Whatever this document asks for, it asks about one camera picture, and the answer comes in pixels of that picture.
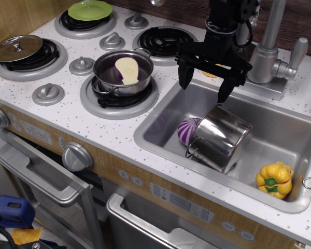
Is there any yellow cloth piece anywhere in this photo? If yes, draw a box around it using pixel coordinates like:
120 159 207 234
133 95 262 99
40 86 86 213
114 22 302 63
11 227 43 245

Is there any back left burner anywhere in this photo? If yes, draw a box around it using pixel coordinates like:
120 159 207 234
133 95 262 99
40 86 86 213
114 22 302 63
54 11 116 39

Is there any dishwasher door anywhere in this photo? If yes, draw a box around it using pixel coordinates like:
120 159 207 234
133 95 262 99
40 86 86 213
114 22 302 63
105 191 239 249

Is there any yellow toy corn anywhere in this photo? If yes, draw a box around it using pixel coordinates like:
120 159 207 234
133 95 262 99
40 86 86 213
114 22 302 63
202 64 222 78

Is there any steel sink basin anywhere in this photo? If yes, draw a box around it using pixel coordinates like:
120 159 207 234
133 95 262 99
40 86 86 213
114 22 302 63
134 80 311 213

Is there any blue clamp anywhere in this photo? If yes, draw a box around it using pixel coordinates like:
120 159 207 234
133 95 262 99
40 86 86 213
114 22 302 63
0 195 35 228

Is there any steel pot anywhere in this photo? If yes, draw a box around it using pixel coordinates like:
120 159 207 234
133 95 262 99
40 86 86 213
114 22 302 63
185 104 252 174

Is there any steel pot lid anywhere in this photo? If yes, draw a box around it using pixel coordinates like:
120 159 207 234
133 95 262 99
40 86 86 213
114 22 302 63
0 35 44 62

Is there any toy eggplant slice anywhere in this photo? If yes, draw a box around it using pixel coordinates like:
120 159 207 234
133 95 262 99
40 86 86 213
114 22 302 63
115 57 139 85

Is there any purple striped toy onion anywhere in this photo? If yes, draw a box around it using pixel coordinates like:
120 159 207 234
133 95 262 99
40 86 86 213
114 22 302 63
177 118 201 146

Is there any yellow toy bell pepper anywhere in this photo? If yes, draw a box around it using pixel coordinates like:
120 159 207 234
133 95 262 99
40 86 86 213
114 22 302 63
256 161 295 199

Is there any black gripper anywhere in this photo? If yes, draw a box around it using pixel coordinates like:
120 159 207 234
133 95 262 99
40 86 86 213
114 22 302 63
175 41 252 103

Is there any steel pan on burner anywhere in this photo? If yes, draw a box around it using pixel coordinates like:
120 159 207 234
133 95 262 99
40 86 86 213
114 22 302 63
93 50 153 96

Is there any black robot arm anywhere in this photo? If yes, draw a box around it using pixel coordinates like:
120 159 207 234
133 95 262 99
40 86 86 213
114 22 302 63
175 1 260 103

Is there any front right burner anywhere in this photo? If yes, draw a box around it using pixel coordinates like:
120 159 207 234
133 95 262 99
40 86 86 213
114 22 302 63
80 75 159 120

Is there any green plastic plate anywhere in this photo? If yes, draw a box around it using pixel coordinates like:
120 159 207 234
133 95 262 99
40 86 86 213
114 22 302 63
68 1 113 21

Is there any silver faucet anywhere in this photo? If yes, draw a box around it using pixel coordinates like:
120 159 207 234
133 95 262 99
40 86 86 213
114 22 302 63
232 1 308 101

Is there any front left burner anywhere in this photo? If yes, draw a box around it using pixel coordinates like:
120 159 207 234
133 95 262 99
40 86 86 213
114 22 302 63
0 39 68 82

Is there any oven door with handle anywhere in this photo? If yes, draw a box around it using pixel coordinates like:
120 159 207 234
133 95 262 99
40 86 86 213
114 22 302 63
0 130 105 248

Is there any silver stove knob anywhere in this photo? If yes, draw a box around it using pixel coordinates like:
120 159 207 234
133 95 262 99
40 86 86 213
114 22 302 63
32 83 65 106
69 57 95 76
99 32 125 51
124 12 149 30

